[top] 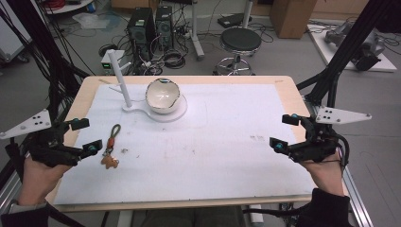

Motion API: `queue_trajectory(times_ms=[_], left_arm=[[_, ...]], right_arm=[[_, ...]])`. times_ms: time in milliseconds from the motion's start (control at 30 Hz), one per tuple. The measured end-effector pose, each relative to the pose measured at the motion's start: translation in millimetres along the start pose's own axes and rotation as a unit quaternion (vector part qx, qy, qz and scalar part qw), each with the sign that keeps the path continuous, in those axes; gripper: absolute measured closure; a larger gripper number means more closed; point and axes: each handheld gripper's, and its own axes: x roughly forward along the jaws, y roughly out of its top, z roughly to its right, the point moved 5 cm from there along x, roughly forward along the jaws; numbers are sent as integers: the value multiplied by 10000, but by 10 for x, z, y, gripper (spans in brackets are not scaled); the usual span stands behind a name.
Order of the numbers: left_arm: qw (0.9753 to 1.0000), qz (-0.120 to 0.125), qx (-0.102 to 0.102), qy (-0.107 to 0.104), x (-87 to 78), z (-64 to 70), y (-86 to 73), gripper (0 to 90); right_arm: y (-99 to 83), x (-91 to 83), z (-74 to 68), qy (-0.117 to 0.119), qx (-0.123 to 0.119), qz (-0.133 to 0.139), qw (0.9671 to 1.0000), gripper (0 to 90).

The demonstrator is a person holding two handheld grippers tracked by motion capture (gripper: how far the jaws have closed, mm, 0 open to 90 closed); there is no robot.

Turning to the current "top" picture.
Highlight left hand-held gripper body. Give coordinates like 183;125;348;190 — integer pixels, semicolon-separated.
0;109;88;168

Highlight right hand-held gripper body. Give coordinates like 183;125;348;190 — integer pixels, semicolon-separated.
288;106;373;164

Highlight person's right hand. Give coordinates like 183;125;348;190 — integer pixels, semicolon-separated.
299;150;346;197

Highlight person's left hand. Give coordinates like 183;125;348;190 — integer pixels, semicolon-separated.
17;155;74;206

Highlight white stand with pole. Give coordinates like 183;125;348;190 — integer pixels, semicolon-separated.
107;49;189;124

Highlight white box with green display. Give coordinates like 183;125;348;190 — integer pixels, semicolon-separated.
100;49;126;76

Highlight white table mat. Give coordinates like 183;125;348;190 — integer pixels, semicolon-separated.
53;82;318;206

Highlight white floor board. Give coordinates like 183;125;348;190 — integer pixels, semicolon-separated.
306;23;398;73

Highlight white bowl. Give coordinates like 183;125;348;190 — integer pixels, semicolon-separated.
145;78;182;115

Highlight black round stool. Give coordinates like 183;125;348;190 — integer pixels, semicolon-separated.
213;26;263;77

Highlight cardboard box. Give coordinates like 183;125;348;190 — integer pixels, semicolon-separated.
269;0;318;40

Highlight clear plastic sheet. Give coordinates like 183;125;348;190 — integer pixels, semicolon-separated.
72;12;123;33

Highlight grey machine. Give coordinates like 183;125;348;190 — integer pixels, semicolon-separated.
324;22;386;72

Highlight grey cabinet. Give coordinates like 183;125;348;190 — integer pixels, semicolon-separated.
0;6;31;64

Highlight black computer tower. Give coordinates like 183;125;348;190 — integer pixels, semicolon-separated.
127;7;157;61
155;5;175;50

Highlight black flat device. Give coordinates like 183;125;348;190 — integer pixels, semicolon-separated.
217;12;253;29

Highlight round white table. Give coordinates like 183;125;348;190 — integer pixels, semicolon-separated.
42;0;96;15

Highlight white table leg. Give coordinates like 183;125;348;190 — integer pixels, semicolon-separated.
188;0;206;61

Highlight keychain with brown bear charm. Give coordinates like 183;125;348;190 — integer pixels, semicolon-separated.
100;123;122;170

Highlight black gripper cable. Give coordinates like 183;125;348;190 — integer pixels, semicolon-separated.
333;133;351;168

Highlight aluminium rail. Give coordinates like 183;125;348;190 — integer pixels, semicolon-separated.
341;166;375;227
0;169;26;216

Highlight black metal frame stand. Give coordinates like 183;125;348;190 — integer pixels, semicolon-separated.
296;0;401;109
0;0;90;121

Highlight coil of black cables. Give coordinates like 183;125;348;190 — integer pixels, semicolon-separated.
162;48;187;70

